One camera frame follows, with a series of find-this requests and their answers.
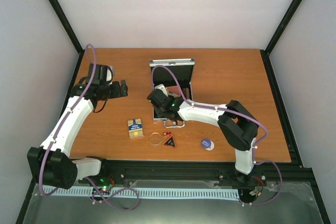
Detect red yellow card deck box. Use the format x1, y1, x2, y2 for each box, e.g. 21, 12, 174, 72
166, 86, 191, 99

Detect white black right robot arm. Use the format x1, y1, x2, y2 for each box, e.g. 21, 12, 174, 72
147, 89, 259, 175

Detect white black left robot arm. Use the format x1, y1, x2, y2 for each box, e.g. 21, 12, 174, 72
27, 64, 128, 189

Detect red dice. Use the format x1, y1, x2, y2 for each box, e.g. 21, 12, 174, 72
163, 132, 171, 137

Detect aluminium poker case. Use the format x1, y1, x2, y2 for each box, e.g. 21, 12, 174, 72
149, 58, 195, 129

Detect clear round dealer button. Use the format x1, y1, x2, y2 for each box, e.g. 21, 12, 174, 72
149, 132, 163, 146

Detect red black triangular chip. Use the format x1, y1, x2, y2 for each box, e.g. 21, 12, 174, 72
163, 135, 176, 148

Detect blue gold card deck box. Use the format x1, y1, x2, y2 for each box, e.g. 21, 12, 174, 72
128, 118, 144, 138

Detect purple round blind button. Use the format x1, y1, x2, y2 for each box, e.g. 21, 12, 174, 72
201, 138, 212, 149

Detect white round button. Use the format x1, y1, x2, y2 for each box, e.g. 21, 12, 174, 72
204, 140, 214, 151

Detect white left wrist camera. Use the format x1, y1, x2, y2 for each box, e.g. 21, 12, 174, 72
106, 66, 114, 83

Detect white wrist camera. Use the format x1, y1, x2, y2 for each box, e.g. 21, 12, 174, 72
106, 66, 114, 83
154, 84, 169, 96

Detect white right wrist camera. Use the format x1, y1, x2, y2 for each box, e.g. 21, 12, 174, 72
154, 84, 169, 96

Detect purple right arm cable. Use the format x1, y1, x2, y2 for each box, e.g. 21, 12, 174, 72
151, 65, 284, 207

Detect black aluminium frame rail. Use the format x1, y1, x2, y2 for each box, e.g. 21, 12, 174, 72
33, 158, 314, 190

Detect light blue cable duct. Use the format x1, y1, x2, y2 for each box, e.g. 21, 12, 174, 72
53, 186, 239, 201

